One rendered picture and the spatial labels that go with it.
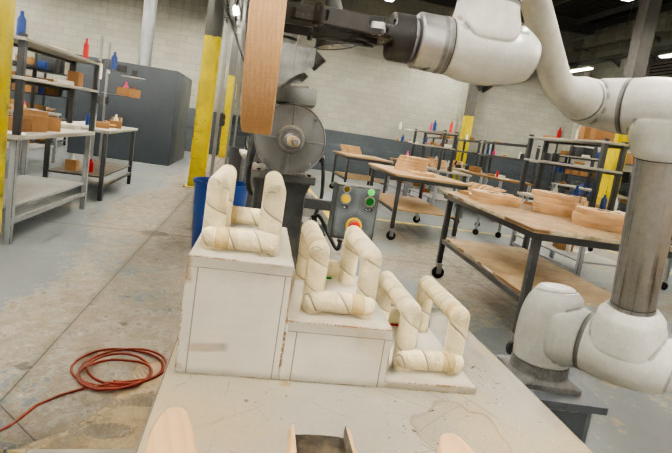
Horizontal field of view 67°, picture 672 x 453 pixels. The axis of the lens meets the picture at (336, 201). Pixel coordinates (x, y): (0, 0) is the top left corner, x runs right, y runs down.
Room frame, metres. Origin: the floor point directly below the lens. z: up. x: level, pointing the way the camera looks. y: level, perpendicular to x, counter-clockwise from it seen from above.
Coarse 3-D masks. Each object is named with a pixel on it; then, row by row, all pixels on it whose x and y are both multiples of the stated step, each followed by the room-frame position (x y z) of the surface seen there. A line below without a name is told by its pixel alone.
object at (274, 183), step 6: (270, 174) 0.85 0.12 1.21; (276, 174) 0.84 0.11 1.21; (270, 180) 0.76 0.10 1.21; (276, 180) 0.75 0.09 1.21; (282, 180) 0.80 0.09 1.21; (270, 186) 0.72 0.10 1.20; (276, 186) 0.72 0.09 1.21; (282, 186) 0.73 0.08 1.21; (270, 192) 0.72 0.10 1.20; (276, 192) 0.72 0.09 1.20; (282, 192) 0.72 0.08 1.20
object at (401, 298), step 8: (384, 272) 0.93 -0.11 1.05; (384, 280) 0.90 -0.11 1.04; (392, 280) 0.88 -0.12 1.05; (384, 288) 0.89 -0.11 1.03; (392, 288) 0.85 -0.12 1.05; (400, 288) 0.84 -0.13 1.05; (392, 296) 0.83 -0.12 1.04; (400, 296) 0.80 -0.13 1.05; (408, 296) 0.80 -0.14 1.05; (400, 304) 0.78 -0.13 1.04; (408, 304) 0.77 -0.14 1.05; (416, 304) 0.77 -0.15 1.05; (400, 312) 0.78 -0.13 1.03; (408, 312) 0.76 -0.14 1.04; (416, 312) 0.76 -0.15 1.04
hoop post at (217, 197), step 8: (208, 184) 0.71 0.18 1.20; (208, 192) 0.71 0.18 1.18; (216, 192) 0.71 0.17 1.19; (224, 192) 0.71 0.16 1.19; (208, 200) 0.71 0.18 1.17; (216, 200) 0.71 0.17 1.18; (224, 200) 0.71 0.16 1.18; (208, 208) 0.71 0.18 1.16; (216, 208) 0.71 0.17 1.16; (224, 208) 0.71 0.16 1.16; (208, 216) 0.71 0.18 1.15; (216, 216) 0.71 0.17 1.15; (224, 216) 0.72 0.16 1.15; (208, 224) 0.71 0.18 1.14; (216, 224) 0.71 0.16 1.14; (224, 224) 0.72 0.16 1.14; (208, 248) 0.71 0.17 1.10; (216, 248) 0.71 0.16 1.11
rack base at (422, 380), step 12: (396, 336) 0.90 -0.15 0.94; (420, 336) 0.92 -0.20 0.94; (432, 336) 0.92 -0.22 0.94; (420, 348) 0.86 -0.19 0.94; (432, 348) 0.87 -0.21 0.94; (396, 372) 0.75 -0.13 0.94; (408, 372) 0.75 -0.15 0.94; (420, 372) 0.76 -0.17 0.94; (432, 372) 0.77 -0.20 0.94; (384, 384) 0.72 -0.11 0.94; (396, 384) 0.72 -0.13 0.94; (408, 384) 0.72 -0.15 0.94; (420, 384) 0.72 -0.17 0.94; (432, 384) 0.73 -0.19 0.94; (444, 384) 0.73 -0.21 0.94; (456, 384) 0.74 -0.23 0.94; (468, 384) 0.75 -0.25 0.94
